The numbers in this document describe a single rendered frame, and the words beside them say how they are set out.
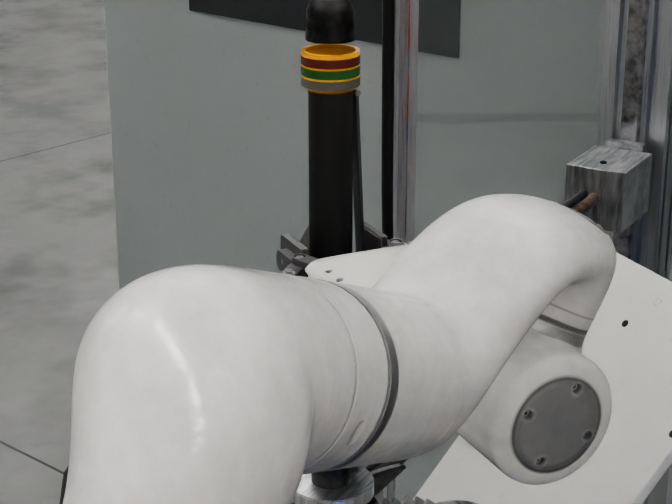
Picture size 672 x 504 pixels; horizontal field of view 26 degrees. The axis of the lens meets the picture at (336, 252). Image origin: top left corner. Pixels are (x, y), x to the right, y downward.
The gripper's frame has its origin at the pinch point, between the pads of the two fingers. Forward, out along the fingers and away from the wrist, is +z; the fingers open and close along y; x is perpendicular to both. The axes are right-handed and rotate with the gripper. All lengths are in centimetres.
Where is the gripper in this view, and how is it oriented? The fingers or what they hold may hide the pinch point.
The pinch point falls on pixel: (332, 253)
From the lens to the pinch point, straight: 111.6
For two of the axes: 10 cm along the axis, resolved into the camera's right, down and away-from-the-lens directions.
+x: 0.0, -9.4, -3.5
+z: -4.2, -3.2, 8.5
